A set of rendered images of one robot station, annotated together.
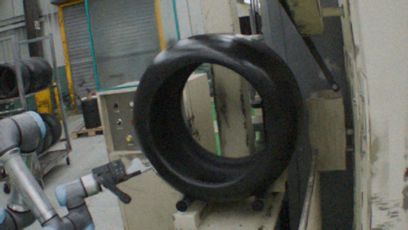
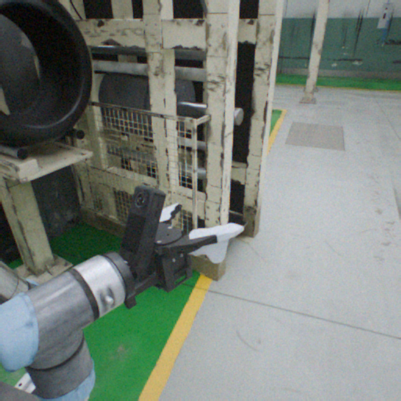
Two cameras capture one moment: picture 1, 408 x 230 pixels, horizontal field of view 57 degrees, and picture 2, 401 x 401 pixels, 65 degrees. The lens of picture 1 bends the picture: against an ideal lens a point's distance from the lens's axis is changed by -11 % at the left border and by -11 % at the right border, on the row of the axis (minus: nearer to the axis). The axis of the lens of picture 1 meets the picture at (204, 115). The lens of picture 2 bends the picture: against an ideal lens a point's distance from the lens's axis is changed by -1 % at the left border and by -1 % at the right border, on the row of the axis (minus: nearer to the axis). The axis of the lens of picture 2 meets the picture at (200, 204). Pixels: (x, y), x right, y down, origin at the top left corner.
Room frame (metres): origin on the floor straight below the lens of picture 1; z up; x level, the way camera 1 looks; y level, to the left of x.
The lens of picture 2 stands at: (0.44, 1.10, 1.36)
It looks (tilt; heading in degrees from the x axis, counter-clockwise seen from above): 30 degrees down; 283
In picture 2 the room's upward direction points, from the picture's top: straight up
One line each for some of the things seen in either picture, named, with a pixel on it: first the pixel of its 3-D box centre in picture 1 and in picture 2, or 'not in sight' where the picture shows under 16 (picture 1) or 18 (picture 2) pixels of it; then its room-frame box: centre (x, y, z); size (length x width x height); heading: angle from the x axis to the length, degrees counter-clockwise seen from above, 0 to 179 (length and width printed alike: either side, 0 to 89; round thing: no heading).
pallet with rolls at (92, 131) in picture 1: (94, 111); not in sight; (8.08, 2.18, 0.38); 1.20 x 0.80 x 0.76; 2
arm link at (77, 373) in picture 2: not in sight; (56, 358); (0.70, 0.88, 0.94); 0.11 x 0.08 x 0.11; 149
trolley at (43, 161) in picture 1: (26, 109); not in sight; (5.07, 2.32, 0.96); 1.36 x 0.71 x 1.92; 174
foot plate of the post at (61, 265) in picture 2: not in sight; (41, 267); (1.75, -0.13, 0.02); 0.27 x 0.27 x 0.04; 71
